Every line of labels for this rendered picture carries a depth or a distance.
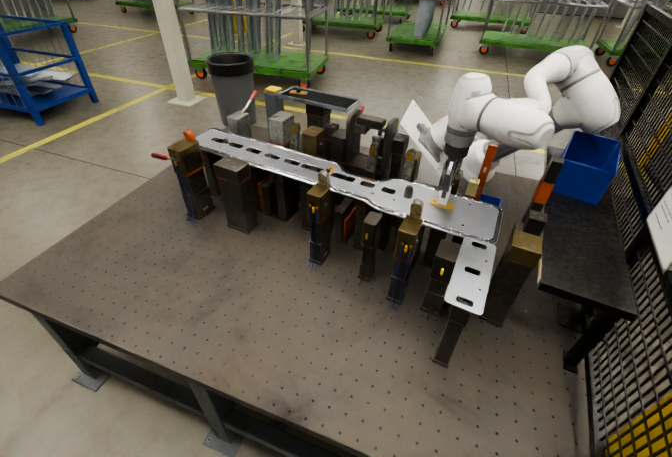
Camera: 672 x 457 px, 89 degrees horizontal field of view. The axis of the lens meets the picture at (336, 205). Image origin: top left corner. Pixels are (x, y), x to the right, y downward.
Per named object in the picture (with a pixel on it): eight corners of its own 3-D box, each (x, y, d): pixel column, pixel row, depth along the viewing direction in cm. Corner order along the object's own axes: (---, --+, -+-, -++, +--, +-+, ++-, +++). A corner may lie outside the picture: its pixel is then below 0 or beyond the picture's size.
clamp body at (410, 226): (381, 305, 126) (393, 235, 105) (392, 282, 135) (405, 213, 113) (399, 312, 124) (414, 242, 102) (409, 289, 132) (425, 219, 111)
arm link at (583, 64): (565, 42, 116) (586, 76, 115) (593, 31, 123) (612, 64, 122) (532, 65, 127) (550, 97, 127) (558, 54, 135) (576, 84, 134)
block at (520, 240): (478, 318, 122) (512, 244, 100) (481, 301, 128) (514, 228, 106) (502, 327, 119) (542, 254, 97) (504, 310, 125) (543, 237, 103)
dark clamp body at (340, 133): (329, 205, 173) (330, 135, 149) (340, 193, 181) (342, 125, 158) (342, 210, 170) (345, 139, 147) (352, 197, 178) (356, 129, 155)
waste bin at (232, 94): (208, 126, 400) (194, 60, 356) (233, 110, 438) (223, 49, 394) (246, 133, 387) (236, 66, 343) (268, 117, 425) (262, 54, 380)
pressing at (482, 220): (178, 146, 158) (177, 143, 157) (213, 128, 174) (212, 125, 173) (495, 248, 109) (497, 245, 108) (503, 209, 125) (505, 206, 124)
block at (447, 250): (416, 316, 123) (431, 261, 105) (425, 292, 131) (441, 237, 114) (436, 324, 120) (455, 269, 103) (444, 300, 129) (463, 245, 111)
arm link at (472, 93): (437, 123, 106) (472, 140, 98) (448, 71, 97) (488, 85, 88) (460, 115, 111) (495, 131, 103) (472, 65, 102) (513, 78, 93)
